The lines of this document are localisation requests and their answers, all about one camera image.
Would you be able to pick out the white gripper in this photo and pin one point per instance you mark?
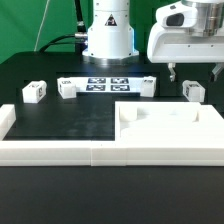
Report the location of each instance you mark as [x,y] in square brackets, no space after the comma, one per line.
[168,45]

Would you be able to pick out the white square tabletop part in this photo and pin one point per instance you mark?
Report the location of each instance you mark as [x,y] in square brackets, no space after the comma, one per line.
[149,121]

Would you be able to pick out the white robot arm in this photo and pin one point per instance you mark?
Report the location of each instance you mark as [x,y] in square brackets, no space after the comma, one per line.
[187,31]

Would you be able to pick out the fiducial marker sheet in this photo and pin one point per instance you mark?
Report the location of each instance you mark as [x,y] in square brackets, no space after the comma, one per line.
[108,84]

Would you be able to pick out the green backdrop curtain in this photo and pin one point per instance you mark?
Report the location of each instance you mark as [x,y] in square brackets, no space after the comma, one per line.
[24,23]

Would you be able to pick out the white U-shaped obstacle fence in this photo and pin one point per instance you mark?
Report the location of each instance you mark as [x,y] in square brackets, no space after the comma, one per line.
[204,151]

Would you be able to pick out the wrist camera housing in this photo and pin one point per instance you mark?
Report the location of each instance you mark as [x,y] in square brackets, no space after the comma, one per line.
[176,16]

